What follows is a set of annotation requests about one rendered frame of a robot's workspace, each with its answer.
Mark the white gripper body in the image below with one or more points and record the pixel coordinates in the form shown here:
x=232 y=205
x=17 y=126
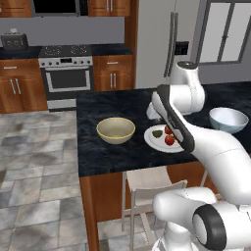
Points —
x=152 y=111

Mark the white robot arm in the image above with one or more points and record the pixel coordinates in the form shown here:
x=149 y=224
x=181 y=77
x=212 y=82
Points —
x=225 y=157

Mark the white plate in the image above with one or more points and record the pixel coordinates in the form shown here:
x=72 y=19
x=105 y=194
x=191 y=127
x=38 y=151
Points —
x=157 y=143

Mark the cream yellow bowl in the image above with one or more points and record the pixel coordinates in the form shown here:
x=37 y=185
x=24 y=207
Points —
x=115 y=131

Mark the pale blue bowl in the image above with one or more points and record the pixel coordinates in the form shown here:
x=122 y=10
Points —
x=227 y=120

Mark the wooden counter base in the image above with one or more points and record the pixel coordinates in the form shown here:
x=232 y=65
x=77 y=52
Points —
x=101 y=199

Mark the dark green fruit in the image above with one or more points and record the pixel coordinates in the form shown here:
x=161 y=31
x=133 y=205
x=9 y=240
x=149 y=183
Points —
x=157 y=133

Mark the red fruit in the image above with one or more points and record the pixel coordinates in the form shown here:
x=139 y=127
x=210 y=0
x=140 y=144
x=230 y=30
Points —
x=169 y=140
x=167 y=130

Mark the wooden base cupboards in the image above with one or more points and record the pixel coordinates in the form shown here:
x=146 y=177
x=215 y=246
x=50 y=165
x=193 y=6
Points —
x=21 y=86
x=112 y=73

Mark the silver fridge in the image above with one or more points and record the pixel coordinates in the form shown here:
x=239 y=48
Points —
x=157 y=42

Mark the white stool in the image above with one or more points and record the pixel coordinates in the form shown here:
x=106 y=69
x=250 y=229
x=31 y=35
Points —
x=148 y=184
x=205 y=176

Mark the silver oven with hob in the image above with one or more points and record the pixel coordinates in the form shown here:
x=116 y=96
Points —
x=67 y=78

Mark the grey framed window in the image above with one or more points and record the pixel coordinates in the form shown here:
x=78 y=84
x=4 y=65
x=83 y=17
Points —
x=225 y=31

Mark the black microwave oven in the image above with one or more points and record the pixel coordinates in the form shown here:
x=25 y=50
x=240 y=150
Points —
x=57 y=7

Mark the grey toaster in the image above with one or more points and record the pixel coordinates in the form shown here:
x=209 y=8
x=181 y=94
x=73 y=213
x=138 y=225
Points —
x=14 y=40

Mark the wooden wall cupboard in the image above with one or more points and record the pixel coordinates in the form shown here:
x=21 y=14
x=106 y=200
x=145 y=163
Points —
x=109 y=7
x=14 y=8

